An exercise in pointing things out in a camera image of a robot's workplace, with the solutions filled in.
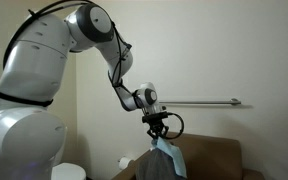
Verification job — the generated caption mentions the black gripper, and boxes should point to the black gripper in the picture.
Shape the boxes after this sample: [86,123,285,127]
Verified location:
[141,112,170,141]

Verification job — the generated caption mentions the light blue towel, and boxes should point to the light blue towel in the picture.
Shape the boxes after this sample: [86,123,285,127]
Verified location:
[150,136,188,179]

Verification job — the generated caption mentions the grey towel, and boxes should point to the grey towel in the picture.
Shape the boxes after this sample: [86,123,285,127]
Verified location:
[135,147,182,180]

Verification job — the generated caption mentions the white toilet paper roll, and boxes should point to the white toilet paper roll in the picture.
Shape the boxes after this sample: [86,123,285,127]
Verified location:
[117,156,134,171]

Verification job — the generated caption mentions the brown leather armchair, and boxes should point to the brown leather armchair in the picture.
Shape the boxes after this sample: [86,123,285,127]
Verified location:
[111,131,266,180]

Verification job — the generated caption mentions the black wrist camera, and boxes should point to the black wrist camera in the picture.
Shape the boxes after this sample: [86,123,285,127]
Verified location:
[141,111,170,123]

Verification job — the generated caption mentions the metal wall grab bar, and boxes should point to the metal wall grab bar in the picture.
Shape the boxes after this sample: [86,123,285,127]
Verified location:
[158,97,243,107]

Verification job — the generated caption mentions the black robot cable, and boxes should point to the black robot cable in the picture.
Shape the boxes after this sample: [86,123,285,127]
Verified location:
[2,0,185,140]

